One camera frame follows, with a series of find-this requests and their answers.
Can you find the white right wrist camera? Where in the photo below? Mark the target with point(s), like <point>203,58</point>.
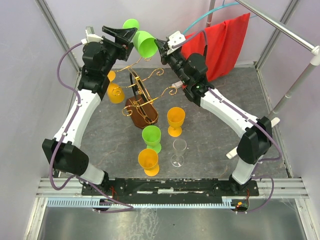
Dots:
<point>175,39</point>

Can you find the orange plastic goblet front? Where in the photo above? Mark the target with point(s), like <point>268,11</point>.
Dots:
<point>148,159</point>

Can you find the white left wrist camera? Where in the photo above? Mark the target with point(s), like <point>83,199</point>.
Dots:
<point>90,36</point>

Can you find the gold wire glass rack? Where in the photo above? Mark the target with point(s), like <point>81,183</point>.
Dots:
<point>141,97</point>

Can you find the green plastic goblet front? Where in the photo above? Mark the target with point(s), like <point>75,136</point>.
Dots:
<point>151,136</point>

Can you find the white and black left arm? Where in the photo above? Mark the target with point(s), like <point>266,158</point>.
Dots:
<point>99,56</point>

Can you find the green plastic goblet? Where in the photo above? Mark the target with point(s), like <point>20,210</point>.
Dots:
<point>143,41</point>
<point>151,136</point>

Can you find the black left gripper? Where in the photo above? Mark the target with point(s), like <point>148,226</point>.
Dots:
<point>125,35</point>

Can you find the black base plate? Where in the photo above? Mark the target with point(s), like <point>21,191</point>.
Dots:
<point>177,190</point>

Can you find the clear wine glass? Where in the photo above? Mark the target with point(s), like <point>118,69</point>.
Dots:
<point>179,148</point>

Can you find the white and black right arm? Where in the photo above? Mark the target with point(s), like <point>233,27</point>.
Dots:
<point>199,91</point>

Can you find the orange plastic goblet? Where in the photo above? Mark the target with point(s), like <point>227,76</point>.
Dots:
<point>148,159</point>
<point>114,91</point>
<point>175,118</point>

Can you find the red cloth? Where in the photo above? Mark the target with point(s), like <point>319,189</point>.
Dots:
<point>224,44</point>

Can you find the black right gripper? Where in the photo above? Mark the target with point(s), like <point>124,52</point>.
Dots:
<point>163,51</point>

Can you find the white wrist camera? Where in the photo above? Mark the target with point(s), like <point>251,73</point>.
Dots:
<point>175,39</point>
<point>90,36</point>

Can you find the white plastic strip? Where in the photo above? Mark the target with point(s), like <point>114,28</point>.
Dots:
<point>255,142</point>

